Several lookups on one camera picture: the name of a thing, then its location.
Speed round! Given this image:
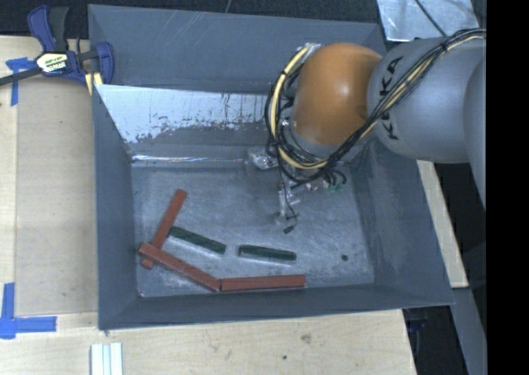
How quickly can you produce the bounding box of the dark green flat block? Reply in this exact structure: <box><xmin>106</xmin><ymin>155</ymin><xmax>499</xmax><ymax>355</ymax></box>
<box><xmin>237</xmin><ymin>244</ymin><xmax>298</xmax><ymax>263</ymax></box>
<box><xmin>168</xmin><ymin>225</ymin><xmax>228</xmax><ymax>256</ymax></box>

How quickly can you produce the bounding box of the black cylinder on white bracket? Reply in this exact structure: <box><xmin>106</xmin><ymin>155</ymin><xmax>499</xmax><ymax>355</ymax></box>
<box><xmin>283</xmin><ymin>208</ymin><xmax>299</xmax><ymax>235</ymax></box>

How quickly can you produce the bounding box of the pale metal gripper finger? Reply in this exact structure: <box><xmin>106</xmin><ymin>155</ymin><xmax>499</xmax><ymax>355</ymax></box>
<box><xmin>273</xmin><ymin>206</ymin><xmax>292</xmax><ymax>227</ymax></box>
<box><xmin>279</xmin><ymin>183</ymin><xmax>300</xmax><ymax>206</ymax></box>

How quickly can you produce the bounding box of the grey metal bin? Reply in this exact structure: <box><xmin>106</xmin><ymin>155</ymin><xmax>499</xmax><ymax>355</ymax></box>
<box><xmin>86</xmin><ymin>3</ymin><xmax>457</xmax><ymax>331</ymax></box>

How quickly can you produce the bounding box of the red-brown flat block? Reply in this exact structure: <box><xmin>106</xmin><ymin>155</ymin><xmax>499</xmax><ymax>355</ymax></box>
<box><xmin>219</xmin><ymin>273</ymin><xmax>307</xmax><ymax>293</ymax></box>
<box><xmin>140</xmin><ymin>188</ymin><xmax>188</xmax><ymax>271</ymax></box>
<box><xmin>136</xmin><ymin>242</ymin><xmax>222</xmax><ymax>293</ymax></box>

